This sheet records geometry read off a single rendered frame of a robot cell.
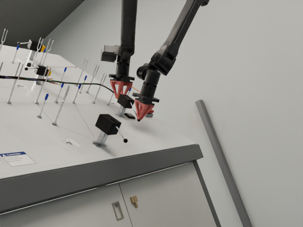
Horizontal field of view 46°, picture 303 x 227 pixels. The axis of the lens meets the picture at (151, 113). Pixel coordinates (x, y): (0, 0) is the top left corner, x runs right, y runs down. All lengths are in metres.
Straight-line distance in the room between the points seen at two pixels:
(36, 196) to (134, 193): 0.42
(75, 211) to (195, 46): 1.97
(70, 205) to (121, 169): 0.22
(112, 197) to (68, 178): 0.21
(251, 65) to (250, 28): 0.25
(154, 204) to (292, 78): 1.46
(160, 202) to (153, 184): 0.06
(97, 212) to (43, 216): 0.19
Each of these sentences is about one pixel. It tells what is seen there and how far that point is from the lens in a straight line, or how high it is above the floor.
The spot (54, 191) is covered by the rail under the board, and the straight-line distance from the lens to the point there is 0.91.
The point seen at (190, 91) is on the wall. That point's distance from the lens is 2.75.
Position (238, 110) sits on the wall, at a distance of 2.56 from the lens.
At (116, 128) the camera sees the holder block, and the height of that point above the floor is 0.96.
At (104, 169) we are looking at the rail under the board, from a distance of 1.06.
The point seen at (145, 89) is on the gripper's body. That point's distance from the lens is 1.40.
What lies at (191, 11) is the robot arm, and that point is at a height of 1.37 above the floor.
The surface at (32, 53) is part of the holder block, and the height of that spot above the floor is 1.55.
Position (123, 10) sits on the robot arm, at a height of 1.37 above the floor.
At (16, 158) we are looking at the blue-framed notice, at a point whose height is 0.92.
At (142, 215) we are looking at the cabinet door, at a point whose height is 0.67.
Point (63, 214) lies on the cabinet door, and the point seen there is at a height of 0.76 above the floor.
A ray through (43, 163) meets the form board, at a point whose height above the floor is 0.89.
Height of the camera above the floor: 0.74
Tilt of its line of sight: 12 degrees up
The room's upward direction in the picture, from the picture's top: 20 degrees counter-clockwise
